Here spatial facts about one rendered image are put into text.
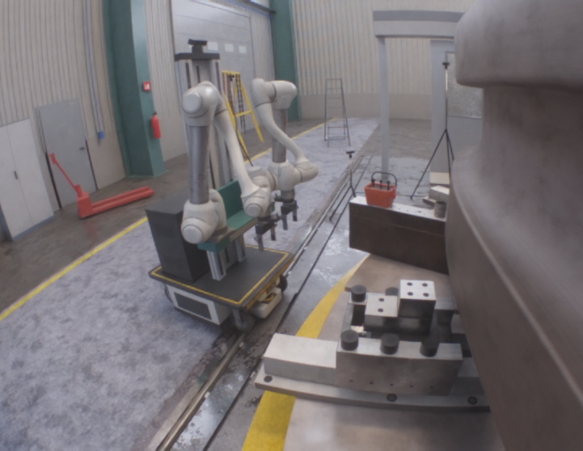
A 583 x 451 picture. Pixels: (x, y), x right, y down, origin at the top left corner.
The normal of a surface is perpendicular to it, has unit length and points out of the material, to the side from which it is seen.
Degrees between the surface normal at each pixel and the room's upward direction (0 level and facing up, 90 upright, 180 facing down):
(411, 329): 90
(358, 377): 90
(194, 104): 84
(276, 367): 72
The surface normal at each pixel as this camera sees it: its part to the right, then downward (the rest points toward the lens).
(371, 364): -0.29, 0.42
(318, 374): -0.30, 0.11
